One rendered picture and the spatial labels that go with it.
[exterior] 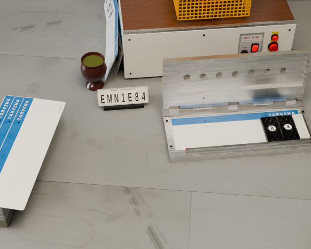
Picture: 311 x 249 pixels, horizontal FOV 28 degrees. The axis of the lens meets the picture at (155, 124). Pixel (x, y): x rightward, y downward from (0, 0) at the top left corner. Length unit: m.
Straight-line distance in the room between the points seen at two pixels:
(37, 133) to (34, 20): 0.67
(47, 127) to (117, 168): 0.23
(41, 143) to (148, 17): 0.55
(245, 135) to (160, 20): 0.45
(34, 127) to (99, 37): 0.56
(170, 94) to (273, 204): 0.45
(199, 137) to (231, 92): 0.17
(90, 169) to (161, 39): 0.47
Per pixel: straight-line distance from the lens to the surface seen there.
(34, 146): 1.75
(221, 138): 1.85
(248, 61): 1.86
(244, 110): 1.94
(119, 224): 1.68
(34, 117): 1.83
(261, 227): 1.70
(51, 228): 1.69
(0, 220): 1.70
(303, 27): 2.34
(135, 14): 2.01
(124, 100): 1.95
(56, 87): 2.05
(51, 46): 2.22
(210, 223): 1.69
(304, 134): 1.90
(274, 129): 1.89
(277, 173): 1.82
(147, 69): 2.03
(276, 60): 1.88
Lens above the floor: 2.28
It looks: 46 degrees down
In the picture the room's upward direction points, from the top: 1 degrees clockwise
